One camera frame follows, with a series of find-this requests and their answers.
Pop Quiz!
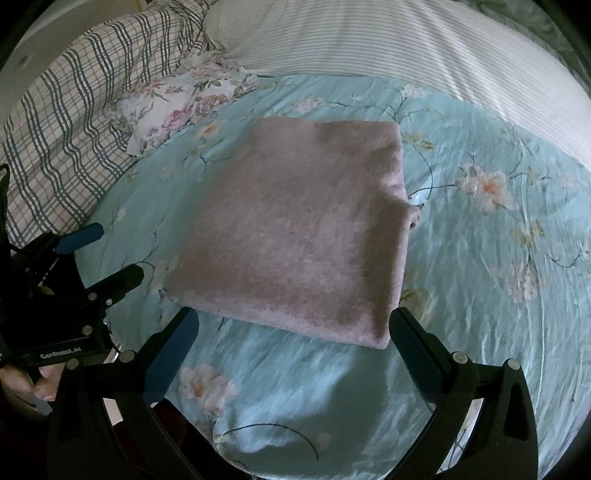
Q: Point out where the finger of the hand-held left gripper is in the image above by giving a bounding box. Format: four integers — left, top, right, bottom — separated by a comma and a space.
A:
85, 264, 145, 308
53, 222, 105, 255

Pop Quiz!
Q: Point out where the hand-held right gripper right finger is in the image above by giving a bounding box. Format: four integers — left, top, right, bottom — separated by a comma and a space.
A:
389, 306, 540, 480

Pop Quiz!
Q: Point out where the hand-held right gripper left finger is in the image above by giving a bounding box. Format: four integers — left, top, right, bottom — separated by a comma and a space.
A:
46, 306, 208, 480

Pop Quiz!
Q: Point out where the pinkish grey fleece garment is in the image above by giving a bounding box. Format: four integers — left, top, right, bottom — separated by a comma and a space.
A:
164, 115, 423, 350

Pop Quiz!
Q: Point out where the person's left hand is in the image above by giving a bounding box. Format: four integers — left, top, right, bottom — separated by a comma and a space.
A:
0, 364, 63, 418

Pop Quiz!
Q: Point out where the light blue floral bed sheet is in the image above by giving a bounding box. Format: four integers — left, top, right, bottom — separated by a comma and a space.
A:
90, 71, 591, 476

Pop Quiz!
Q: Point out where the plaid blanket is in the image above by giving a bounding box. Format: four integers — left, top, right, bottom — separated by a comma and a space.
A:
0, 4, 222, 250

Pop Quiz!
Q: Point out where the white floral pillow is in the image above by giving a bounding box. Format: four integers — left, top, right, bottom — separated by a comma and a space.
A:
108, 60, 262, 158

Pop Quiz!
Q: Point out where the white striped pillow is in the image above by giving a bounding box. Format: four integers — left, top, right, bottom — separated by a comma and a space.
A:
203, 0, 591, 167

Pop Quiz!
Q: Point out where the green patterned cloth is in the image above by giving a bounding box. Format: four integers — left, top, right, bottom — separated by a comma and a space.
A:
471, 0, 587, 88

